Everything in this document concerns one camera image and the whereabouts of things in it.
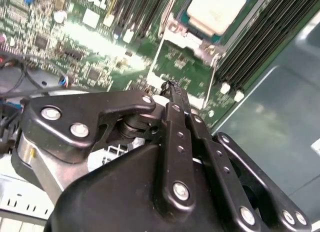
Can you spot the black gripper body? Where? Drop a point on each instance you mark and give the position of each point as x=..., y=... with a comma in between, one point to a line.
x=112, y=199

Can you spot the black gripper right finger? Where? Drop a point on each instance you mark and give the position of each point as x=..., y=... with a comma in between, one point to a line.
x=232, y=189

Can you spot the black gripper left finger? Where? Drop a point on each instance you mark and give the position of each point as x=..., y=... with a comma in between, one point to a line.
x=105, y=102

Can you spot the metal socket cover frame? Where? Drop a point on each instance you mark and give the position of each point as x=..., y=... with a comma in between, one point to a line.
x=178, y=38

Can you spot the silver CPU green edge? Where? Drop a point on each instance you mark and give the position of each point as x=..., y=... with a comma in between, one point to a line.
x=215, y=9

